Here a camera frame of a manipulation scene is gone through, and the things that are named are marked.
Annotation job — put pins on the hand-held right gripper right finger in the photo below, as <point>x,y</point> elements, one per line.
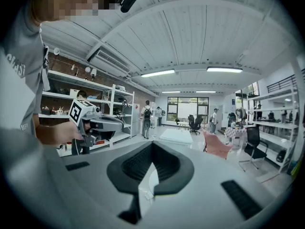
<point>174,173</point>

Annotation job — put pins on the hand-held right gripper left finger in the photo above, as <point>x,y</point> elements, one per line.
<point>124,173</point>

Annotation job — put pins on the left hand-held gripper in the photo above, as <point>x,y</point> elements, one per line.
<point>81,111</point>

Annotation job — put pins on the person's left forearm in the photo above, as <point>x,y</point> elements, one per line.
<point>48,133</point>

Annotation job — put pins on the person's left hand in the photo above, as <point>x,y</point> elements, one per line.
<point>71,132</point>

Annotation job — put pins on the long white shelf rack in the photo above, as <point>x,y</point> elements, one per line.
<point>71,78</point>

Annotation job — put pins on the white rectangular table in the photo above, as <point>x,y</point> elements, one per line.
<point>176,135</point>

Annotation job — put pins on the white spot lamp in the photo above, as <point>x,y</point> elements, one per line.
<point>73,67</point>
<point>87,69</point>
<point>56,50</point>
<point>94,72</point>

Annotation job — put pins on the narrow white shelf rack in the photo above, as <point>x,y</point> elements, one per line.
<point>124,93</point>

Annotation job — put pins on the small round white table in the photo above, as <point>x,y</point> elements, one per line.
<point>183,123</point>

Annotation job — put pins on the pink fabric chair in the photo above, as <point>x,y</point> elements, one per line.
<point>216,145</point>

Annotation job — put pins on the grey refrigerator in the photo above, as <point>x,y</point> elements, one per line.
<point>136,120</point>

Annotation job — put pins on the black office chair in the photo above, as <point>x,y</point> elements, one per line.
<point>197,124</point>
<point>190,120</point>

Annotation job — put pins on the white ceiling air conditioner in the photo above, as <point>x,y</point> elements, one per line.
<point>107,61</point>

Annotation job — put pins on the large dark-framed window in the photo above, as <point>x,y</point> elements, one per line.
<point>188,108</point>

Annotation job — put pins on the table with checked cloth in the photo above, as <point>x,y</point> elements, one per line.
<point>234,131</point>

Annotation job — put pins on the person's grey printed t-shirt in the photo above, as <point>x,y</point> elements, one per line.
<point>21,56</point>

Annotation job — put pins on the long ceiling light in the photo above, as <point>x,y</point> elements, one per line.
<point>171,92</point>
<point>206,91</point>
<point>224,69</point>
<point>157,73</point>

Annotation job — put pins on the black mesh cantilever chair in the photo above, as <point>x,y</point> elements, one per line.
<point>253,149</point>

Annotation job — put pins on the black helmet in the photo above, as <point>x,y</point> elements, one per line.
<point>281,156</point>

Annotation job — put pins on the white metal shelf rack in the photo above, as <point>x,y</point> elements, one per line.
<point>274,125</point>

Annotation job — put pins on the black balcony railing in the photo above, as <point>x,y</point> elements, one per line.
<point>286,81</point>

